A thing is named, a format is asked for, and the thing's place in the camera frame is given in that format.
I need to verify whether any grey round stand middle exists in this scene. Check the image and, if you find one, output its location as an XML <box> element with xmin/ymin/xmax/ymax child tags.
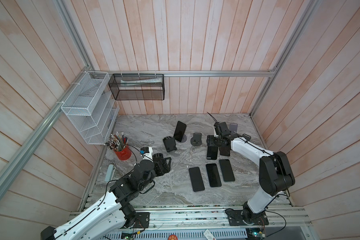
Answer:
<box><xmin>190</xmin><ymin>133</ymin><xmax>203</xmax><ymax>147</ymax></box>

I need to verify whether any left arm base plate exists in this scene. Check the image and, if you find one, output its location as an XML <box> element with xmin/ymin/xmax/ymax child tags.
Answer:
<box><xmin>130</xmin><ymin>212</ymin><xmax>150</xmax><ymax>229</ymax></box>

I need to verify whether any green smartphone on round stand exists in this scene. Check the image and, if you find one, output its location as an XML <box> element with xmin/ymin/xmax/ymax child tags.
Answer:
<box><xmin>174</xmin><ymin>121</ymin><xmax>187</xmax><ymax>142</ymax></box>

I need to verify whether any green-edged smartphone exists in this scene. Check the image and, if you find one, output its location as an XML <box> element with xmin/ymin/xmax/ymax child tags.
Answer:
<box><xmin>219</xmin><ymin>159</ymin><xmax>236</xmax><ymax>182</ymax></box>

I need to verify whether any black folding phone stand left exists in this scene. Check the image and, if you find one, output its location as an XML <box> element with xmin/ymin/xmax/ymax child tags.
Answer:
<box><xmin>163</xmin><ymin>136</ymin><xmax>177</xmax><ymax>153</ymax></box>

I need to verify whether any grey round empty phone stand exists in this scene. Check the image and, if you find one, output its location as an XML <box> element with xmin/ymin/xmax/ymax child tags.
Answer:
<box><xmin>242</xmin><ymin>134</ymin><xmax>252</xmax><ymax>141</ymax></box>

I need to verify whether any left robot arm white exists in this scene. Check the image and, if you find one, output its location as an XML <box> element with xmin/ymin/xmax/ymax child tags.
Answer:
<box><xmin>41</xmin><ymin>153</ymin><xmax>172</xmax><ymax>240</ymax></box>

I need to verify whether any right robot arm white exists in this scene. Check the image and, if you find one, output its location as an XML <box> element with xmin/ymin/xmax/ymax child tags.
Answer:
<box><xmin>207</xmin><ymin>121</ymin><xmax>296</xmax><ymax>225</ymax></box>

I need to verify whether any red pencil cup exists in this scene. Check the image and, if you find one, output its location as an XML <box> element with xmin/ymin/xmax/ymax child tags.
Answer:
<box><xmin>114</xmin><ymin>146</ymin><xmax>132</xmax><ymax>161</ymax></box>

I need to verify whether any purple smartphone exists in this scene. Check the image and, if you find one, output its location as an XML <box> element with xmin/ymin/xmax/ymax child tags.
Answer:
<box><xmin>189</xmin><ymin>167</ymin><xmax>205</xmax><ymax>192</ymax></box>

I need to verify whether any white wire mesh shelf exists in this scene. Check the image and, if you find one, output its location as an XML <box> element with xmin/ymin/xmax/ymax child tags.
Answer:
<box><xmin>62</xmin><ymin>71</ymin><xmax>120</xmax><ymax>145</ymax></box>

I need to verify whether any silver-edged smartphone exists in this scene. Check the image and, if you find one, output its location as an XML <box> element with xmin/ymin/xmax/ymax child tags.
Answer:
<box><xmin>219</xmin><ymin>146</ymin><xmax>231</xmax><ymax>157</ymax></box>

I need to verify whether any blue-edged smartphone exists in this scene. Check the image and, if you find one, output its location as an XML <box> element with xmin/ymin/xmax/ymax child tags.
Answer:
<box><xmin>206</xmin><ymin>164</ymin><xmax>222</xmax><ymax>188</ymax></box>

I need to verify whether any bundle of coloured pencils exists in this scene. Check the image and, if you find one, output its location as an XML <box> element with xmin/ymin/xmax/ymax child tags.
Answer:
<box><xmin>104</xmin><ymin>132</ymin><xmax>128</xmax><ymax>152</ymax></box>

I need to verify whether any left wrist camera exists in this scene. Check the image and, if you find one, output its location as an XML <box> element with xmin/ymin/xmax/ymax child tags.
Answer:
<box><xmin>140</xmin><ymin>147</ymin><xmax>153</xmax><ymax>162</ymax></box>

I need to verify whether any purple round stand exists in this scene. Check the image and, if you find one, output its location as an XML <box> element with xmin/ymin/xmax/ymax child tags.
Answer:
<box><xmin>229</xmin><ymin>123</ymin><xmax>238</xmax><ymax>134</ymax></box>

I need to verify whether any teal smartphone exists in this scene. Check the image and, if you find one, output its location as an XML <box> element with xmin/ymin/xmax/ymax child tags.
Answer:
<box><xmin>206</xmin><ymin>146</ymin><xmax>219</xmax><ymax>160</ymax></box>

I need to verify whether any black wire mesh basket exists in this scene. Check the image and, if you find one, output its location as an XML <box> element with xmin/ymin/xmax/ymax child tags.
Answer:
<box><xmin>108</xmin><ymin>74</ymin><xmax>165</xmax><ymax>101</ymax></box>

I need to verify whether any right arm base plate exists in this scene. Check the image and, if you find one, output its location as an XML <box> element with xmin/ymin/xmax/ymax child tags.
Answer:
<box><xmin>225</xmin><ymin>209</ymin><xmax>269</xmax><ymax>226</ymax></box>

